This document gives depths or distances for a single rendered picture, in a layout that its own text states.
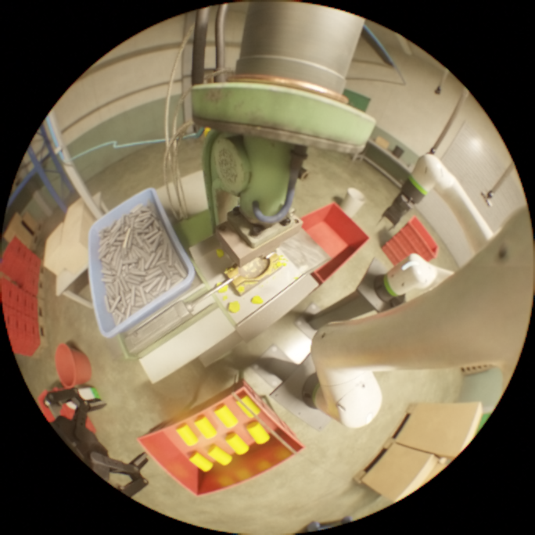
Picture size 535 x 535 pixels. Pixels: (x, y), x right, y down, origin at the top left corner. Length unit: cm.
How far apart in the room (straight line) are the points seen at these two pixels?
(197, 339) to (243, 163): 44
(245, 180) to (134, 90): 523
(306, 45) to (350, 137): 10
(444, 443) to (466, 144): 557
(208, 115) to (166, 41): 556
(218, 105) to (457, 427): 245
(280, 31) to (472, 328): 28
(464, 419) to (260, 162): 244
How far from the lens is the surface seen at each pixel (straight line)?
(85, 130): 550
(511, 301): 16
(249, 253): 30
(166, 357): 53
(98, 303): 69
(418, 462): 235
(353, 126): 16
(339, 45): 20
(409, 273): 72
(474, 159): 569
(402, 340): 22
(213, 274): 54
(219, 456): 101
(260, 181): 23
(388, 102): 588
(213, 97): 15
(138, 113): 539
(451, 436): 234
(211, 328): 49
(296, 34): 19
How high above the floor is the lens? 148
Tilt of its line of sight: 61 degrees down
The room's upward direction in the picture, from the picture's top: 17 degrees clockwise
